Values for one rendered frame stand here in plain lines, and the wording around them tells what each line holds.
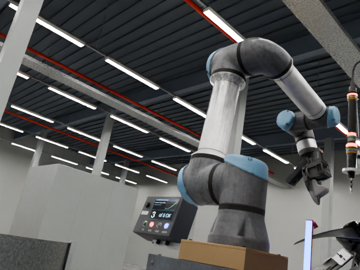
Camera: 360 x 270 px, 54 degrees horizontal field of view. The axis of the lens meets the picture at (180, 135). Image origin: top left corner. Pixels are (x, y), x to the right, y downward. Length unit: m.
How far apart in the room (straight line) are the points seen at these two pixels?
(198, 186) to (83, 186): 6.47
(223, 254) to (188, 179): 0.27
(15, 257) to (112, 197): 5.44
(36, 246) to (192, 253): 1.77
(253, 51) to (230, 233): 0.55
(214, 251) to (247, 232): 0.09
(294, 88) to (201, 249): 0.62
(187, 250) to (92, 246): 6.73
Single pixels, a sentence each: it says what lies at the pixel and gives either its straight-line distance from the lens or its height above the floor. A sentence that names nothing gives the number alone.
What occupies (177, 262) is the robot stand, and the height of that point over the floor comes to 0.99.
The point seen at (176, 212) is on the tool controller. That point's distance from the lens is 1.58.
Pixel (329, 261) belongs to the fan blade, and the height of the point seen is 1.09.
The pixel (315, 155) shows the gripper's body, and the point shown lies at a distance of 1.45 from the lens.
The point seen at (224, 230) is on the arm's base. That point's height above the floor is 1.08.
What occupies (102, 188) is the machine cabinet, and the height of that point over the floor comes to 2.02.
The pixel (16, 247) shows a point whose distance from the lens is 2.40.
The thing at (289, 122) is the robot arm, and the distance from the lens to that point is 1.39.
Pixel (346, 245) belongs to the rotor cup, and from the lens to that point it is 1.66.
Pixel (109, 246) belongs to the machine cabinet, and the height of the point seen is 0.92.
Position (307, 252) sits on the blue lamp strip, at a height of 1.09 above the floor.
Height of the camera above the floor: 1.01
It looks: 18 degrees up
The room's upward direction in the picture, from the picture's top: 10 degrees clockwise
